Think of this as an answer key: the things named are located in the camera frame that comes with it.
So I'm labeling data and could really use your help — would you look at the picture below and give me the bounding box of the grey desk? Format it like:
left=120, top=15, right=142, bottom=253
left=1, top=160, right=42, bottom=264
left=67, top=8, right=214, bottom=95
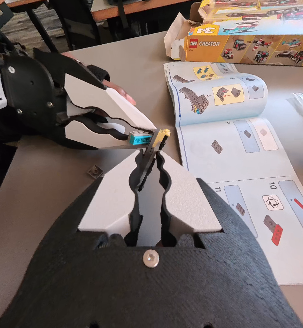
left=0, top=31, right=303, bottom=328

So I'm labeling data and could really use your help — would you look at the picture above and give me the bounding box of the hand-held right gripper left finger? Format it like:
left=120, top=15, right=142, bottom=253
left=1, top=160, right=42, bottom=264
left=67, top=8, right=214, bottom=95
left=78, top=149, right=145, bottom=247

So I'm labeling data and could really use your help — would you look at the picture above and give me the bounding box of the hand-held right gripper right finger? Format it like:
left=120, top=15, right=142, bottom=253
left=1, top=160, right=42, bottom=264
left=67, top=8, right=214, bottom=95
left=157, top=151, right=223, bottom=247

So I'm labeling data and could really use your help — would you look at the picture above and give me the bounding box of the grey yellow toy brick assembly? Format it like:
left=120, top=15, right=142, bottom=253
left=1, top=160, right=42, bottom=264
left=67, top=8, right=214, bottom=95
left=138, top=128, right=171, bottom=192

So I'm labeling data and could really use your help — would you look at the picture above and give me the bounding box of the black chair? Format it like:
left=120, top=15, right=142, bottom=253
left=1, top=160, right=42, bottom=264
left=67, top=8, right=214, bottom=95
left=48, top=0, right=101, bottom=52

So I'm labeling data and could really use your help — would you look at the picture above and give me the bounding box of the teal grey toy brick piece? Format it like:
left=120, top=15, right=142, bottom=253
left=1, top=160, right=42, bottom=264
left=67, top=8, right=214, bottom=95
left=127, top=129, right=152, bottom=148

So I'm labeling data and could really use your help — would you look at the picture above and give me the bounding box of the wooden edged table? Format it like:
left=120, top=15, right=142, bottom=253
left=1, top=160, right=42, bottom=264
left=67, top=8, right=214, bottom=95
left=90, top=0, right=203, bottom=23

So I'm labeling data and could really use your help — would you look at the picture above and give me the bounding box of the person's left hand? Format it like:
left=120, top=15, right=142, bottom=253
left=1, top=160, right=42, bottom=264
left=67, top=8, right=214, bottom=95
left=61, top=52, right=137, bottom=106

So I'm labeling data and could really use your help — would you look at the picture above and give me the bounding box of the yellow cardboard toy box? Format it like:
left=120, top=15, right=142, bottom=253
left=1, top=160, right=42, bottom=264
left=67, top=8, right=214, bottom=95
left=164, top=0, right=303, bottom=67

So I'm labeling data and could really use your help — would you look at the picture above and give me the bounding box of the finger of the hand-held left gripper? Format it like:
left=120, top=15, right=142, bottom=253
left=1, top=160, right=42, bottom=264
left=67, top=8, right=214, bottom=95
left=64, top=117, right=145, bottom=151
left=64, top=73, right=157, bottom=130

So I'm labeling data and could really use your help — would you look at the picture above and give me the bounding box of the small grey toy plate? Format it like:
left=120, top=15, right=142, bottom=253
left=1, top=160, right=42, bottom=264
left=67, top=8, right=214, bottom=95
left=87, top=165, right=104, bottom=178

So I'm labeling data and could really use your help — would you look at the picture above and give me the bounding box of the toy brick instruction booklet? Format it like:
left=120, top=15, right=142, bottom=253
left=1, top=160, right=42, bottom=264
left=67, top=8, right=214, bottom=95
left=163, top=61, right=303, bottom=286

